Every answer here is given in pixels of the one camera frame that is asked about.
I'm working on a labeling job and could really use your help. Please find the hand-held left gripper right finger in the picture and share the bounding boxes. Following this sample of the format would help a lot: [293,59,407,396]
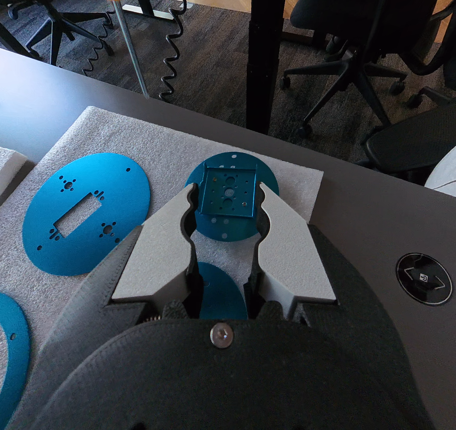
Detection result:
[243,182,338,320]

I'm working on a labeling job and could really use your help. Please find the blue square metal bracket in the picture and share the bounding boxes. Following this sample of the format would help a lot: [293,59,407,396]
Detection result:
[198,163,258,218]

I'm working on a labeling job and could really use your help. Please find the person's white shirt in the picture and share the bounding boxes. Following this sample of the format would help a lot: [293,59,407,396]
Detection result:
[425,148,456,197]

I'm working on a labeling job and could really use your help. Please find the blue metal ring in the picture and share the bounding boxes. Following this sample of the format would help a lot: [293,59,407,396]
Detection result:
[0,292,30,420]

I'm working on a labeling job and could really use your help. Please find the white foam sheet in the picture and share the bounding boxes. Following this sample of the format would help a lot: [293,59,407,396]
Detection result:
[0,106,324,427]

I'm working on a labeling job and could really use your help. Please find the round black desk button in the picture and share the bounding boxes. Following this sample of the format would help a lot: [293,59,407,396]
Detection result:
[395,253,453,306]

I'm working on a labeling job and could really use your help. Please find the black desk leg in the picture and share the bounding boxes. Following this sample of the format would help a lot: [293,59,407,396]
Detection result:
[247,0,287,135]

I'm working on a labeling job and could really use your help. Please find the coiled black cable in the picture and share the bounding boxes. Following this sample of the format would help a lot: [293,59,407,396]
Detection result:
[158,0,189,101]
[82,20,107,78]

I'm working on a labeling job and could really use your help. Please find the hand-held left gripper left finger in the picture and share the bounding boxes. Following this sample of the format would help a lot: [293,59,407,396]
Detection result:
[111,183,200,318]

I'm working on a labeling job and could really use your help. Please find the small blue round plate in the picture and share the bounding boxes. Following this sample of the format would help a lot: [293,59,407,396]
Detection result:
[185,152,279,242]
[194,262,249,320]

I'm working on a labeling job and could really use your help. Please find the blue plate with rectangular hole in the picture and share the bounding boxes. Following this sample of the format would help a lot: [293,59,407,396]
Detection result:
[22,153,151,277]

